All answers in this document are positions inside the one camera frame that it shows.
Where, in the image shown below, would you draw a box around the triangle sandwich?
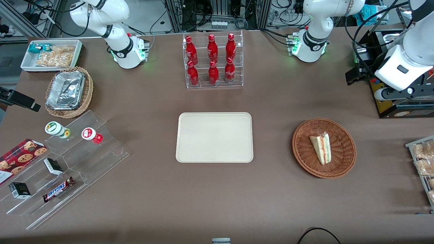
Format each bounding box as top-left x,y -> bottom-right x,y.
309,132 -> 331,165

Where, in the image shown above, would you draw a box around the tray of packaged pastries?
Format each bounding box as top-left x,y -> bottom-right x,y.
405,136 -> 434,214

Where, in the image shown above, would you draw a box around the round brown wicker basket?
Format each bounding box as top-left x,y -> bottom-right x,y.
292,118 -> 357,179

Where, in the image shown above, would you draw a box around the beige rectangular tray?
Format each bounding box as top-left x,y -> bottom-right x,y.
176,112 -> 254,163

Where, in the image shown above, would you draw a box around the oval light wicker basket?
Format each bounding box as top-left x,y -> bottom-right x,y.
45,66 -> 94,119

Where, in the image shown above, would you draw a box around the aluminium foil tray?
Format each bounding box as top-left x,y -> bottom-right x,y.
46,70 -> 86,110

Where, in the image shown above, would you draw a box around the white rectangular snack tray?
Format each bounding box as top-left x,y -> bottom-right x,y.
20,40 -> 83,73

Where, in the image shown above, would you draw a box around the silver metal box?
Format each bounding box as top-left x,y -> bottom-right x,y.
353,47 -> 368,65

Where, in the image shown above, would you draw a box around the black yellow control box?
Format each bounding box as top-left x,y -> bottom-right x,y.
368,29 -> 434,118

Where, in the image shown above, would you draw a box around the teal cloth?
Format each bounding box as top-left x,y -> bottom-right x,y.
353,4 -> 387,26

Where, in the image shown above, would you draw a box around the red cola bottle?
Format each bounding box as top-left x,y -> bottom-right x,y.
208,61 -> 219,85
226,33 -> 236,62
185,36 -> 198,65
207,34 -> 218,64
187,60 -> 200,86
224,57 -> 236,84

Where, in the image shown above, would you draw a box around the clear acrylic bottle rack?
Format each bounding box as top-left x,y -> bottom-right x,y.
182,30 -> 244,89

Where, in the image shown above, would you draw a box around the clear acrylic stepped stand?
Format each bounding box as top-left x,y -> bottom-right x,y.
0,110 -> 130,230

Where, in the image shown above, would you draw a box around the clear bag rice crackers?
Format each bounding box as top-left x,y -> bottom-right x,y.
36,51 -> 73,67
51,46 -> 76,57

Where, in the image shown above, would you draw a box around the green label white bottle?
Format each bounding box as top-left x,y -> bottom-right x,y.
45,121 -> 71,139

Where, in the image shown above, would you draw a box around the small black box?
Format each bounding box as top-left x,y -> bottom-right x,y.
8,182 -> 32,199
43,158 -> 64,176

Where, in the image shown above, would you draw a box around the brown Snickers bar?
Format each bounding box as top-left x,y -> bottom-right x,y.
42,177 -> 75,203

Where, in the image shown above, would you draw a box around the teal snack packet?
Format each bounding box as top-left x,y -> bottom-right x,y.
28,43 -> 51,55

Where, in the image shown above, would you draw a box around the red tartan cookie box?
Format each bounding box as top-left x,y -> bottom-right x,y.
0,138 -> 48,185

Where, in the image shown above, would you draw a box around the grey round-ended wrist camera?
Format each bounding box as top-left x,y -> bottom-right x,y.
374,87 -> 419,101

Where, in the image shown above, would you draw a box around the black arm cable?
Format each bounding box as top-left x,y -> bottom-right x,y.
345,0 -> 412,73

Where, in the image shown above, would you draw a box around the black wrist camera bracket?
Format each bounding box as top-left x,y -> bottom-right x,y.
390,73 -> 434,101

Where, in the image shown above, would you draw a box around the aluminium frame post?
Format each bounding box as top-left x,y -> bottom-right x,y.
165,0 -> 182,33
258,0 -> 272,30

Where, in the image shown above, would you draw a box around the black floor cable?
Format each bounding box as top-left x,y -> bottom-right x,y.
298,227 -> 341,244

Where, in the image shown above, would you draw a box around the aluminium frame rail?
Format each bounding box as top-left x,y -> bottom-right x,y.
0,0 -> 61,43

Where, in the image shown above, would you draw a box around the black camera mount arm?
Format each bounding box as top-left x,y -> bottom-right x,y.
0,86 -> 41,112

